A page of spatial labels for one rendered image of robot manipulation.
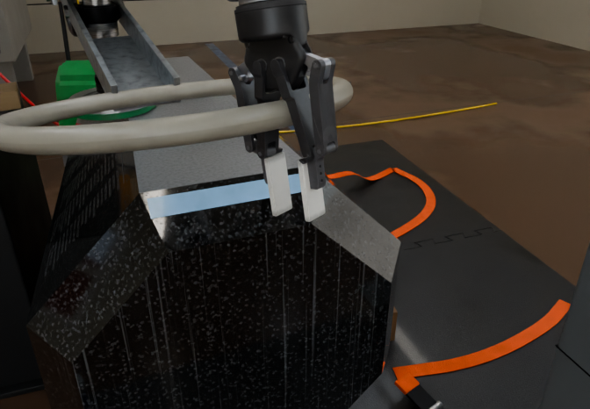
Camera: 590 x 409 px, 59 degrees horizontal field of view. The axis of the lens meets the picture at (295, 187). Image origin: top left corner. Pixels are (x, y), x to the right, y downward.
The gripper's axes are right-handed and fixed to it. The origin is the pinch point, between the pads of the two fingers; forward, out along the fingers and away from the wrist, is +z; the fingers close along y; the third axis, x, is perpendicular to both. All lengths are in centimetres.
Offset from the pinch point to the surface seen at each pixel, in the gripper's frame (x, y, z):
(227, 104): -50, 65, -1
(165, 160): -17, 49, 4
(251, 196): -21.2, 30.2, 11.1
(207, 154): -25, 45, 5
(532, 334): -115, 8, 88
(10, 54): -111, 337, -28
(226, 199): -17.2, 32.6, 10.7
